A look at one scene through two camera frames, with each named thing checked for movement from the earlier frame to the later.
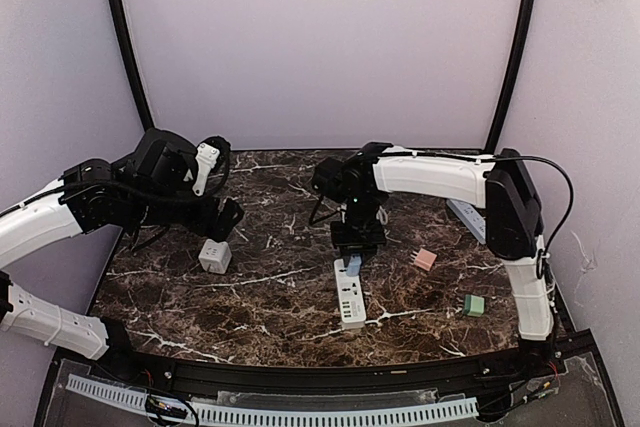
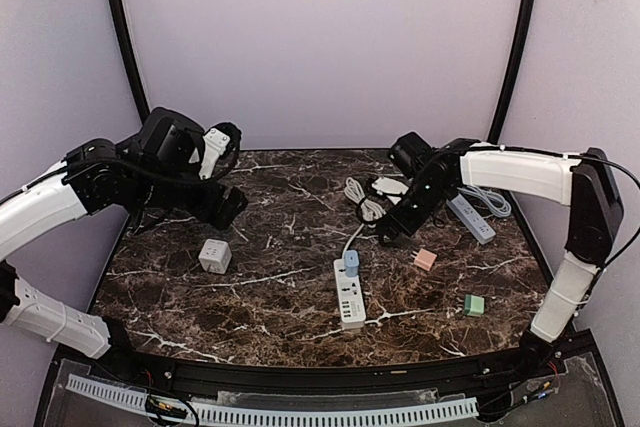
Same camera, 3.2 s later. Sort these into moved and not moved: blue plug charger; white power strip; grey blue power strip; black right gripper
Moved: black right gripper
Not moved: blue plug charger; white power strip; grey blue power strip
